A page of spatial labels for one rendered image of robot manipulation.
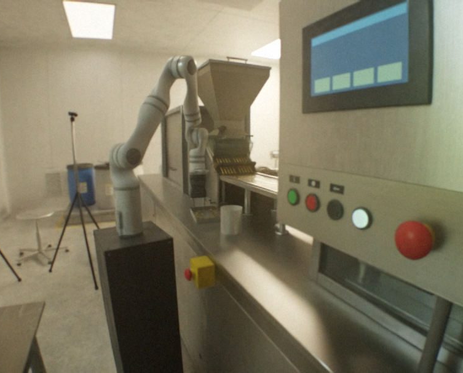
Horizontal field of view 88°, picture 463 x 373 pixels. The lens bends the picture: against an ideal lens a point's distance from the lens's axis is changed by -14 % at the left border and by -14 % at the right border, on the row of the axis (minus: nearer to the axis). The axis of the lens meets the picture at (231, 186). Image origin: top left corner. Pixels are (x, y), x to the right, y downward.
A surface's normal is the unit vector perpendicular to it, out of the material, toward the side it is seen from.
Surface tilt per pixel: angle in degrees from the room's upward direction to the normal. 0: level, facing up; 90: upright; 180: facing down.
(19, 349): 0
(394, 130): 90
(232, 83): 118
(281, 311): 0
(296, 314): 0
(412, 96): 90
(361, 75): 90
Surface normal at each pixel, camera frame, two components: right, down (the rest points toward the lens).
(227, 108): 0.37, 0.60
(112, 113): 0.43, 0.16
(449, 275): -0.90, 0.07
